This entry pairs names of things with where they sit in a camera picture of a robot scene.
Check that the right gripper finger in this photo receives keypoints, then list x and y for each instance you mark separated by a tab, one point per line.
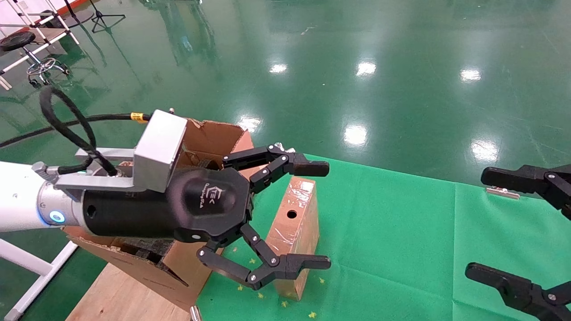
526	294
548	183

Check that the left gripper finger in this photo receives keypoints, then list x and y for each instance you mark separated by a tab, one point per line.
285	265
285	162

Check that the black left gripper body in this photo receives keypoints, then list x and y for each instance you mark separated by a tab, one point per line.
134	216

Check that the small taped cardboard box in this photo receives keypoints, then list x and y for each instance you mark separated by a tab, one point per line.
294	232

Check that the large open cardboard carton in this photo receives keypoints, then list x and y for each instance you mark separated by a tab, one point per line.
178	272

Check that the silver metal binder clip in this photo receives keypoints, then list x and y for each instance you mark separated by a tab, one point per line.
279	146
195	314
502	192

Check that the white work table leg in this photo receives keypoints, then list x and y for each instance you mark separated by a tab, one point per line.
26	261

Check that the green table cloth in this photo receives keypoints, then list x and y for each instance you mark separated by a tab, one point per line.
401	245

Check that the black tripod stand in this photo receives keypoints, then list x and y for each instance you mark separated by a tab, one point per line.
101	18

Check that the black pole stand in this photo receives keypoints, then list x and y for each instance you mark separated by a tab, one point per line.
80	18

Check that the black round swivel stool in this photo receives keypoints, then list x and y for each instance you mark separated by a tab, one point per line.
17	40

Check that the silver camera mount bracket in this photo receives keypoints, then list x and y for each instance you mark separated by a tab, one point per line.
98	180

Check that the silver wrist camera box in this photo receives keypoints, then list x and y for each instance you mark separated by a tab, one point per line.
158	149

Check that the white tube frame table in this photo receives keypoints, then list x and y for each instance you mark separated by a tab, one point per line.
53	43

